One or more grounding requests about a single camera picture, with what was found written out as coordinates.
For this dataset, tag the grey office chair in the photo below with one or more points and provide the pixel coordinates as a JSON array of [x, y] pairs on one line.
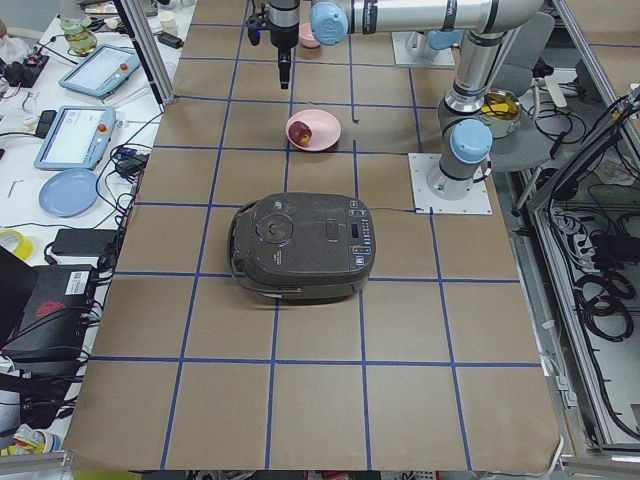
[[517, 144]]

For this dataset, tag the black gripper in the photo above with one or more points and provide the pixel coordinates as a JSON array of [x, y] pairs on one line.
[[282, 39]]

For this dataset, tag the aluminium frame post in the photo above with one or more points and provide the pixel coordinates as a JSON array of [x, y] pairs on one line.
[[138, 29]]

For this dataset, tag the green drink bottle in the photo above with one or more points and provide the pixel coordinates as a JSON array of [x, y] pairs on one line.
[[75, 25]]

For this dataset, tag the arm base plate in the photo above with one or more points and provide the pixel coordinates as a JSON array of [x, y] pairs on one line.
[[425, 49], [434, 193]]

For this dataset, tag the teach pendant tablet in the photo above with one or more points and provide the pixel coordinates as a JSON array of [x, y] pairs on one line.
[[78, 138], [102, 72]]

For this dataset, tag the yellow tape roll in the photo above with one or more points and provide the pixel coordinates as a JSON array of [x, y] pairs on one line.
[[16, 243]]

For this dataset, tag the far teach pendant tablet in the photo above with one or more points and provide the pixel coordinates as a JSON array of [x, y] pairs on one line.
[[102, 72]]

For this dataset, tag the red apple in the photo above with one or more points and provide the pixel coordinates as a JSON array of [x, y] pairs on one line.
[[299, 133]]

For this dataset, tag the near teach pendant tablet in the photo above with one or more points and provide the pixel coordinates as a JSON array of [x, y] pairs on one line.
[[78, 138]]

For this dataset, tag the small pink bowl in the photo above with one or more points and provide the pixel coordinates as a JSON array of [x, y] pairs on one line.
[[306, 36]]

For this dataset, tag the black power adapter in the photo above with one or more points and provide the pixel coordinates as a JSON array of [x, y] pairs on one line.
[[82, 242]]

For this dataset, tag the steel bowl with yellow items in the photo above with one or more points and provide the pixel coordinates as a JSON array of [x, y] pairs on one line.
[[501, 113]]

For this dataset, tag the blue plate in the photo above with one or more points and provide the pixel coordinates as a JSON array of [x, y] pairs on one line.
[[69, 193]]

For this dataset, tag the pink plate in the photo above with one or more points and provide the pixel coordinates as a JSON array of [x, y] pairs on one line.
[[325, 127]]

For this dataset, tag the black computer box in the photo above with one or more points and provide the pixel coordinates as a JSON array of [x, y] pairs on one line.
[[53, 323]]

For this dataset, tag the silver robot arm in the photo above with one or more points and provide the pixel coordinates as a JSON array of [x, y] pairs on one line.
[[487, 28]]

